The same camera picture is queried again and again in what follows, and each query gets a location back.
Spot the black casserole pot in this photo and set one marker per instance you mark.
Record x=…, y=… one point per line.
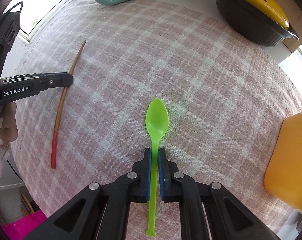
x=241, y=17

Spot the pink bag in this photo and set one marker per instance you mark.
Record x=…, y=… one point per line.
x=23, y=226

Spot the yellow plastic container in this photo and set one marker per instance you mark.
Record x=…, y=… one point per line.
x=291, y=160

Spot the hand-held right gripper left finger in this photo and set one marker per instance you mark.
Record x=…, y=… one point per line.
x=148, y=172

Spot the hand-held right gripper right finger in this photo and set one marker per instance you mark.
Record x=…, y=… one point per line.
x=162, y=172

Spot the green plastic spoon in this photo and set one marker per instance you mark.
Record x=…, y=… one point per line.
x=157, y=120

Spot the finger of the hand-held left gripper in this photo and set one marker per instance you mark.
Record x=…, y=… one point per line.
x=58, y=80

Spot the red-tipped wooden chopstick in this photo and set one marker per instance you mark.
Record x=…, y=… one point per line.
x=58, y=112

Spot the pink checkered cloth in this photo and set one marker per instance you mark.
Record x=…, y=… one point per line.
x=203, y=92

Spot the white window frame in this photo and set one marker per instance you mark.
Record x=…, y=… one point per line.
x=25, y=34

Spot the person's left hand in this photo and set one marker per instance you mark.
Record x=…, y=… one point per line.
x=9, y=127

